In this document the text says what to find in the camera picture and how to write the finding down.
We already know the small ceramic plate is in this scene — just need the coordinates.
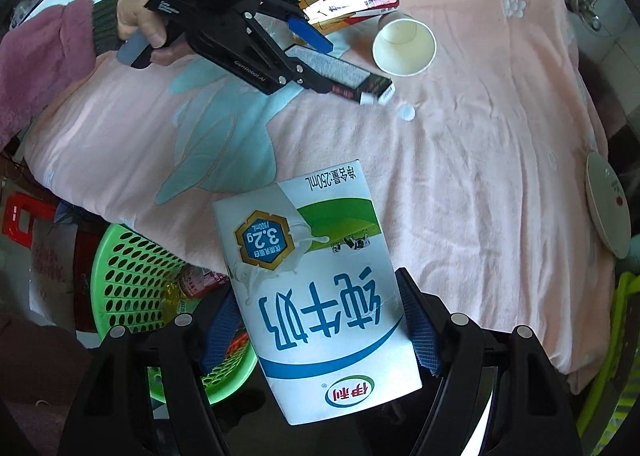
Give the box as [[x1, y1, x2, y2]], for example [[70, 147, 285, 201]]
[[586, 152, 631, 259]]

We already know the person's left hand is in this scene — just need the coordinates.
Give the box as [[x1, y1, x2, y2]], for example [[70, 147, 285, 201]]
[[116, 0, 194, 66]]

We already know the green plastic trash basket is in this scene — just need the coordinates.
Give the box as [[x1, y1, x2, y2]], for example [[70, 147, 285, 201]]
[[90, 224, 257, 404]]

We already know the paper cup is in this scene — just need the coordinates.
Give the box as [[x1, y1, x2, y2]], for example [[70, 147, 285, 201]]
[[372, 11, 437, 77]]

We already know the black cigarette box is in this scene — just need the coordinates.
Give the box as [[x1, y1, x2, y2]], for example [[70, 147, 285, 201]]
[[284, 44, 396, 106]]

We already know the green plastic dish rack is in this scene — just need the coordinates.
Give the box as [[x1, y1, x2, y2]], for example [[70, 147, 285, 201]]
[[577, 272, 639, 455]]

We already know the pink fleece sleeve forearm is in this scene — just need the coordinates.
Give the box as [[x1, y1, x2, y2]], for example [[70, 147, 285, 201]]
[[1, 0, 122, 145]]

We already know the red plastic stool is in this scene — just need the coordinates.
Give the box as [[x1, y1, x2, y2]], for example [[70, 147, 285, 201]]
[[2, 192, 55, 248]]

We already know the pink towel with blue appliqué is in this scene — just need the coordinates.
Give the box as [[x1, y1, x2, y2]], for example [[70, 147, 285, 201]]
[[25, 0, 615, 392]]

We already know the white milk carton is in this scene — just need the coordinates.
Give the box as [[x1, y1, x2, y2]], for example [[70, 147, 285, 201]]
[[214, 161, 421, 426]]

